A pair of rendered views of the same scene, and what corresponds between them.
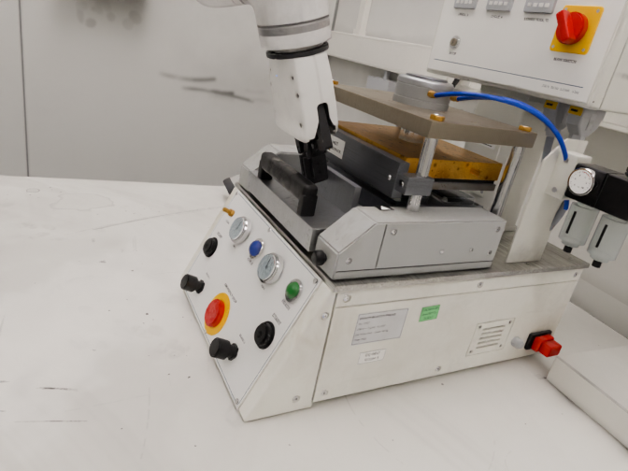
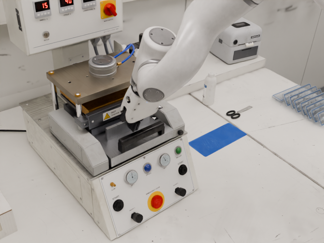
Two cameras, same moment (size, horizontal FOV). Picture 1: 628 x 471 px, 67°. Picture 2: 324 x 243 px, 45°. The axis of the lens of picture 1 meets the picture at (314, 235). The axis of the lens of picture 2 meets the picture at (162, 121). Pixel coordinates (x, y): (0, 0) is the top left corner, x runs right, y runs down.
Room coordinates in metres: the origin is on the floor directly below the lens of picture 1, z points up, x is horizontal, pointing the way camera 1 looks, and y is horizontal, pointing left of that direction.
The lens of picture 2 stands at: (0.71, 0.90, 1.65)
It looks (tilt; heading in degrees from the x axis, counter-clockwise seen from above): 35 degrees down; 260
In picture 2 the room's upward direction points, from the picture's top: 3 degrees clockwise
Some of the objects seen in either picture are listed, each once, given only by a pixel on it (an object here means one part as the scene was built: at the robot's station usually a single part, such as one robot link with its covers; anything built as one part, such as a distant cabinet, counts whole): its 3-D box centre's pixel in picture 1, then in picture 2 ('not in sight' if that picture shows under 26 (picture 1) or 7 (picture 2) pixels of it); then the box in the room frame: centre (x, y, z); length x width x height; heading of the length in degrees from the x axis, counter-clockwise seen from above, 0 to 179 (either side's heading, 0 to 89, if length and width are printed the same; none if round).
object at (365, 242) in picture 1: (410, 239); (155, 109); (0.55, -0.12, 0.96); 0.26 x 0.05 x 0.07; 121
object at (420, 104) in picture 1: (440, 128); (103, 73); (0.70, -0.15, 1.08); 0.31 x 0.24 x 0.13; 31
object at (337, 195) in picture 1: (367, 195); (114, 118); (0.68, -0.07, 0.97); 0.30 x 0.22 x 0.08; 121
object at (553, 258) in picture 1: (406, 222); (100, 117); (0.72, -0.14, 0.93); 0.46 x 0.35 x 0.01; 121
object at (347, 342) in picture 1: (378, 278); (112, 144); (0.69, -0.11, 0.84); 0.53 x 0.37 x 0.17; 121
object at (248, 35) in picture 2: not in sight; (232, 37); (0.05, -0.86, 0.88); 0.25 x 0.20 x 0.17; 111
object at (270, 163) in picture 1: (285, 180); (141, 136); (0.61, 0.05, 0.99); 0.15 x 0.02 x 0.04; 31
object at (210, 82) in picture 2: not in sight; (209, 88); (0.26, -0.47, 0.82); 0.05 x 0.05 x 0.14
